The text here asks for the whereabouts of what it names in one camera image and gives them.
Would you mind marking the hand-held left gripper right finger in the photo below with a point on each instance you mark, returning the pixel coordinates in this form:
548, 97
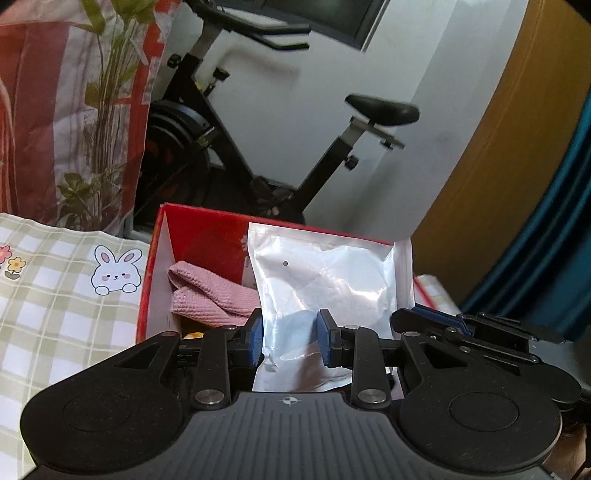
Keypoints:
324, 339

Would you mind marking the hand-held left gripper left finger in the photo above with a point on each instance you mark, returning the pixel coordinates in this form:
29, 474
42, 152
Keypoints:
255, 339

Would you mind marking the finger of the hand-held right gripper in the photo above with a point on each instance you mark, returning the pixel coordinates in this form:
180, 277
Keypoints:
450, 317
425, 327

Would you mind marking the orange floral padded cloth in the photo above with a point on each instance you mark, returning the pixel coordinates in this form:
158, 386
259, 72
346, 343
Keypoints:
194, 334

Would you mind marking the white plastic packet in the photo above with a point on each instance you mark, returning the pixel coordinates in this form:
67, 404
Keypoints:
323, 272

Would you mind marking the pink knitted cloth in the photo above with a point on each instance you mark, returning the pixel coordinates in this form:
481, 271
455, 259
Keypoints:
203, 295

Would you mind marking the red strawberry print cardboard box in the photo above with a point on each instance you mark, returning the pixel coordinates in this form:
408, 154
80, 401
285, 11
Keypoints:
203, 235

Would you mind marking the dark blue curtain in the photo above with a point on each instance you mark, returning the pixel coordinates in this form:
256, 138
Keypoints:
549, 230

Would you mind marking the wooden door panel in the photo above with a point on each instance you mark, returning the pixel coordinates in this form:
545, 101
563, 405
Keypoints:
498, 152

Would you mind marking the checked bunny print tablecloth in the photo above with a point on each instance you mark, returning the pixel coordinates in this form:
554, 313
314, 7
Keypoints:
60, 295

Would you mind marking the black exercise bike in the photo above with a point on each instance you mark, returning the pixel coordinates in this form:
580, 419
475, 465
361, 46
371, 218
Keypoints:
383, 110

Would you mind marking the dark wall screen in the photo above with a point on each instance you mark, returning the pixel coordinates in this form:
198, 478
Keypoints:
323, 16

